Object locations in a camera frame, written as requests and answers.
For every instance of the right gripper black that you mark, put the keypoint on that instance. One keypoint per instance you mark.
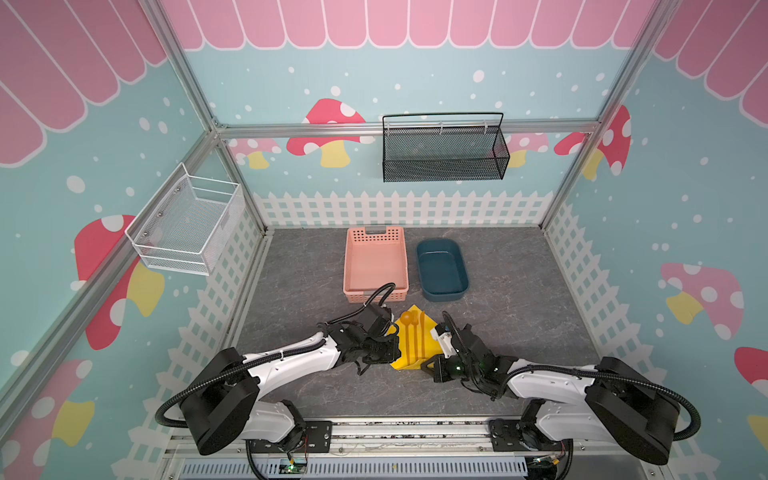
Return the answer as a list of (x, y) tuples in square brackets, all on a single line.
[(448, 364)]

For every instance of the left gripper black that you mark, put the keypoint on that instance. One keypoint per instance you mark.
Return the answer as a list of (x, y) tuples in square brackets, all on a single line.
[(393, 351)]

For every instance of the orange plastic spoon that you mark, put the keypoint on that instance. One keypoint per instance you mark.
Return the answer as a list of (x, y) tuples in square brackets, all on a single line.
[(410, 322)]

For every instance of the orange plastic fork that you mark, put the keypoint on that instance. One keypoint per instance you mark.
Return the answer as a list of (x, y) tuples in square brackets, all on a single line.
[(420, 332)]

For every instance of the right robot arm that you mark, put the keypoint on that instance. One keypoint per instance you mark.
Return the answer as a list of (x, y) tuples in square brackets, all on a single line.
[(605, 402)]

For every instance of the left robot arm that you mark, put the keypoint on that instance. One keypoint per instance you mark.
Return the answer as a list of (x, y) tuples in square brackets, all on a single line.
[(225, 402)]

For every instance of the pink plastic basket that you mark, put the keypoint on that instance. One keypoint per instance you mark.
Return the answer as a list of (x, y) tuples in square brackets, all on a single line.
[(373, 257)]

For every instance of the teal plastic tray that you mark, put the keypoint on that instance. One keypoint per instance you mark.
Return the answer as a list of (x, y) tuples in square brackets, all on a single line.
[(442, 272)]

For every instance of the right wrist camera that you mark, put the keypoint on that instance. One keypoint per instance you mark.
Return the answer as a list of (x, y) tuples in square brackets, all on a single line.
[(443, 337)]

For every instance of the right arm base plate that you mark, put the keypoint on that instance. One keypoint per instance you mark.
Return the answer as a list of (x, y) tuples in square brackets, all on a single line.
[(516, 435)]

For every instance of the aluminium mounting rail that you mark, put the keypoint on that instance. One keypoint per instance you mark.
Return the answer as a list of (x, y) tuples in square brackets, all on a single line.
[(412, 436)]

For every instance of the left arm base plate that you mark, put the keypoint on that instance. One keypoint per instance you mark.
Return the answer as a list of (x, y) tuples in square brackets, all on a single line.
[(315, 435)]

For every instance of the black mesh wall basket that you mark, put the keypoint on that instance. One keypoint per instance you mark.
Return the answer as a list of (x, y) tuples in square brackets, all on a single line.
[(452, 146)]

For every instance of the white wire wall basket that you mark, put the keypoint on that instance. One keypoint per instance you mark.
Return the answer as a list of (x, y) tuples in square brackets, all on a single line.
[(187, 224)]

